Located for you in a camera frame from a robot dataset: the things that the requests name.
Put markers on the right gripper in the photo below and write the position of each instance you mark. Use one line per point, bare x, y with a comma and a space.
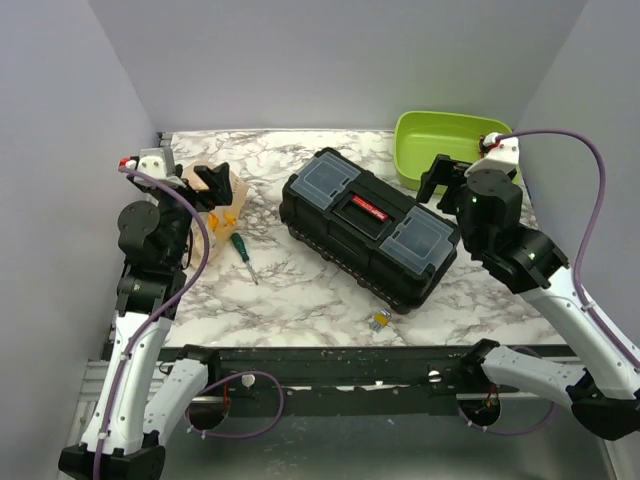
444, 170

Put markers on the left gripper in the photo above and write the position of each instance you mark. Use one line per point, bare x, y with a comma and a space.
220, 191

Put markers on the translucent orange plastic bag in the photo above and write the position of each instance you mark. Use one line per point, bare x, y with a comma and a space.
222, 221

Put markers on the red fake grapes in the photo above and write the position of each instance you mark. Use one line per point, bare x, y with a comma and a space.
483, 146

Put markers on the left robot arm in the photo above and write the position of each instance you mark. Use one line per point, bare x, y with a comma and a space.
127, 434

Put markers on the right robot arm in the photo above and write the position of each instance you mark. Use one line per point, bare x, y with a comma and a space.
602, 393

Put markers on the green plastic basin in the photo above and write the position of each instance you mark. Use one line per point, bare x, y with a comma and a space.
421, 135

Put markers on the black plastic toolbox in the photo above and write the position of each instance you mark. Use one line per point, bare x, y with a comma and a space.
391, 245

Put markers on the small yellow fuse pack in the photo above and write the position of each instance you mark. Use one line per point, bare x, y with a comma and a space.
380, 320

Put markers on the green handled screwdriver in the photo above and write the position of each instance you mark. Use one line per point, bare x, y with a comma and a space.
241, 249

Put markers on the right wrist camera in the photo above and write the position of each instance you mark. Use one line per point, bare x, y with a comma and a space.
503, 154

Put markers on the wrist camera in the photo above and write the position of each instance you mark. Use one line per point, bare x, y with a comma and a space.
503, 154
157, 163

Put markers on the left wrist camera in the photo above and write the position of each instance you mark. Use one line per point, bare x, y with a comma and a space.
157, 163

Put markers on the black front mounting rail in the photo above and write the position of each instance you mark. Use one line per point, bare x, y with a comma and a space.
345, 381

